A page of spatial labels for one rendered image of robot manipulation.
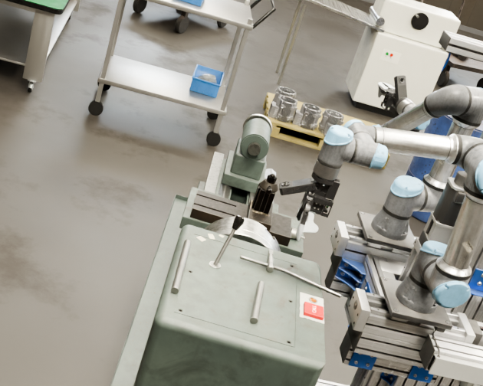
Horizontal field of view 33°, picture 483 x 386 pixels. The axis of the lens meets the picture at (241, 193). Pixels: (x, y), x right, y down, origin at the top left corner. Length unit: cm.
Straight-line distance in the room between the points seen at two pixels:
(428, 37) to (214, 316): 652
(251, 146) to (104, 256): 131
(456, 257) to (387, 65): 587
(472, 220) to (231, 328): 84
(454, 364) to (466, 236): 50
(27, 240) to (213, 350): 263
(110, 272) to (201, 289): 228
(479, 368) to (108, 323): 202
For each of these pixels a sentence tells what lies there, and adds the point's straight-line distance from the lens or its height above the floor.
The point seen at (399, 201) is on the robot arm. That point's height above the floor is 132.
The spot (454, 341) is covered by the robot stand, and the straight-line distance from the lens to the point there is 299.
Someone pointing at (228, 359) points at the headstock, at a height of 119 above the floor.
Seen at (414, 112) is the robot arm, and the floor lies 164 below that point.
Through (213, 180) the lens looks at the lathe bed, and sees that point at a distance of 393.
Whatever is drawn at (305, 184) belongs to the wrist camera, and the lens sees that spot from 244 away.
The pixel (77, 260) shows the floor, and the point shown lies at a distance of 466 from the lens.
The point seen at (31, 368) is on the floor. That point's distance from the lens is 390.
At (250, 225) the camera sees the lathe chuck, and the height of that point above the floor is 124.
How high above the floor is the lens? 254
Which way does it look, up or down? 25 degrees down
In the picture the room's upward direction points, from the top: 19 degrees clockwise
